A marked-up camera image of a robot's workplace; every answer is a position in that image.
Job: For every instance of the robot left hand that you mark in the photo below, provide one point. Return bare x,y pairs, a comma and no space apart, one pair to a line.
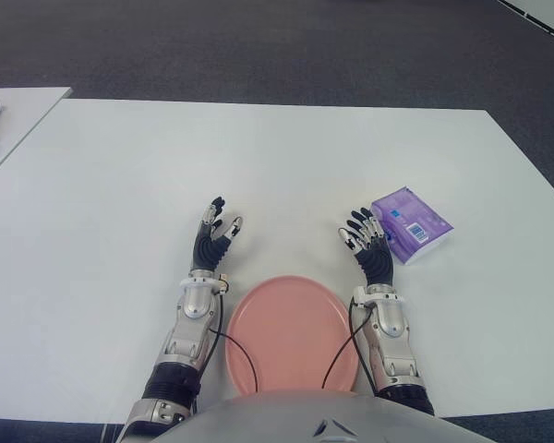
205,251

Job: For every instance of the white distant table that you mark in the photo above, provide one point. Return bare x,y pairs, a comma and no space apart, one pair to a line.
549,14

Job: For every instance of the grey robot torso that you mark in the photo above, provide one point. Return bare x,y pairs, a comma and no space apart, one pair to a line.
304,420

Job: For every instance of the purple tissue paper pack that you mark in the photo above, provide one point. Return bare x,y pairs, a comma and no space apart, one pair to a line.
415,221

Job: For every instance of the pink round plate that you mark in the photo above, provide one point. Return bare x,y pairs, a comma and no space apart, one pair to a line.
291,332

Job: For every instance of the robot right arm silver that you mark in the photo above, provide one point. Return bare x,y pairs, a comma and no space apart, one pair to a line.
392,318

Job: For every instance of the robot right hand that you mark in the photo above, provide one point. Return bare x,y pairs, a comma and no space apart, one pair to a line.
376,265

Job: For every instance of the white side table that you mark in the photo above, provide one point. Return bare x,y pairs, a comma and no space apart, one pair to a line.
23,111

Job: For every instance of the robot left arm silver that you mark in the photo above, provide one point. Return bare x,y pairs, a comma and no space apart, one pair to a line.
196,302

